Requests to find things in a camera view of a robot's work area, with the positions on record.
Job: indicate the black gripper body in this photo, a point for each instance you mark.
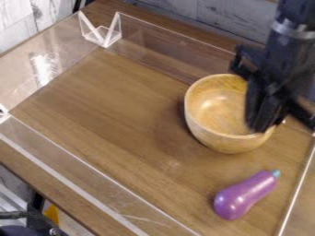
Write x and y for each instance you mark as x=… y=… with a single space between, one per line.
x=283 y=68

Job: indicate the brown wooden bowl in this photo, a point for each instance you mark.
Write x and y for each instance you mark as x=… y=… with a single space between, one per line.
x=214 y=113

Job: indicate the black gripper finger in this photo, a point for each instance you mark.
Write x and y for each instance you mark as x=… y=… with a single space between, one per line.
x=271 y=110
x=255 y=107

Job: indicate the clear acrylic tray wall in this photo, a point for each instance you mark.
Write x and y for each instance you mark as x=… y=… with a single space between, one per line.
x=92 y=132

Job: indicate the clear acrylic corner bracket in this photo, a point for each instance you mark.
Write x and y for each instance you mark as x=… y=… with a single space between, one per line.
x=102 y=35

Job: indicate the purple toy eggplant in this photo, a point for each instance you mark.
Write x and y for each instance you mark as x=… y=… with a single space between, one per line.
x=234 y=201

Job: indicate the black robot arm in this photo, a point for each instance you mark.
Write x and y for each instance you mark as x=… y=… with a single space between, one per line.
x=294 y=21

